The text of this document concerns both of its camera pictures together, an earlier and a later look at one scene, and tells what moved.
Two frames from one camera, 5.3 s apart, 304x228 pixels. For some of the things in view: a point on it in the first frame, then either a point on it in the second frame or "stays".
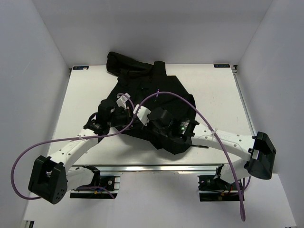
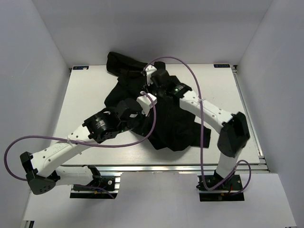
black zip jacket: (141, 88) stays
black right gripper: (150, 121) to (154, 83)
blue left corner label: (82, 67) stays
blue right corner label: (221, 65) stays
